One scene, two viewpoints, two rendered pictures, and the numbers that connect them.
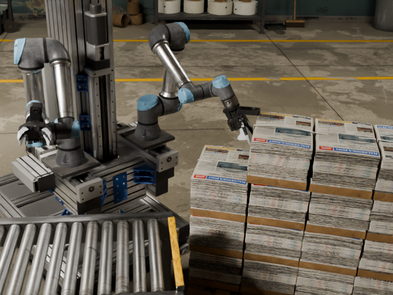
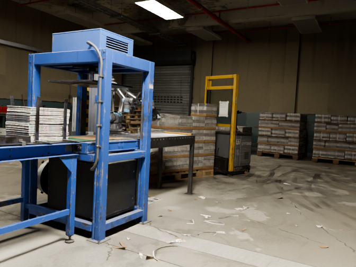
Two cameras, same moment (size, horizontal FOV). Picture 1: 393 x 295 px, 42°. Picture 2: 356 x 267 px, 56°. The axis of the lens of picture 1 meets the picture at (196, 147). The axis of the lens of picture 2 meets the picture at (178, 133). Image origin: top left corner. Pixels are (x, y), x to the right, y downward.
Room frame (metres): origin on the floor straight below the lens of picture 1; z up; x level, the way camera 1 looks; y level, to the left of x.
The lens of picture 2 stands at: (-1.21, 3.72, 1.05)
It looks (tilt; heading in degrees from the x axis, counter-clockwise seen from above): 3 degrees down; 308
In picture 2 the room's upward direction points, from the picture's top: 3 degrees clockwise
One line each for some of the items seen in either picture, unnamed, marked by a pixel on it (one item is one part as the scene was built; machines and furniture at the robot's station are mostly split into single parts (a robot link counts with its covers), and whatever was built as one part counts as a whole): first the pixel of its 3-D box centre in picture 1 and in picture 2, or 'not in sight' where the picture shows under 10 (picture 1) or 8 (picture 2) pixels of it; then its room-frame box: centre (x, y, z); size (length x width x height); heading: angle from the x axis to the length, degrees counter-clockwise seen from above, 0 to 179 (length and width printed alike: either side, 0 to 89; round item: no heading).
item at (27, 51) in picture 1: (35, 94); (109, 101); (2.24, 0.78, 1.19); 0.15 x 0.12 x 0.55; 107
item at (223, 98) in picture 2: not in sight; (220, 106); (2.02, -1.74, 1.28); 0.57 x 0.01 x 0.65; 170
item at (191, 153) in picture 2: not in sight; (190, 169); (1.36, 0.05, 0.34); 0.06 x 0.06 x 0.68; 8
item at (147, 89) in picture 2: not in sight; (145, 142); (0.99, 1.37, 0.77); 0.09 x 0.09 x 1.55; 8
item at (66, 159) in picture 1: (69, 152); (114, 125); (2.27, 0.65, 0.87); 0.15 x 0.15 x 0.10
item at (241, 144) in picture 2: not in sight; (229, 151); (1.96, -2.09, 0.40); 0.69 x 0.55 x 0.80; 170
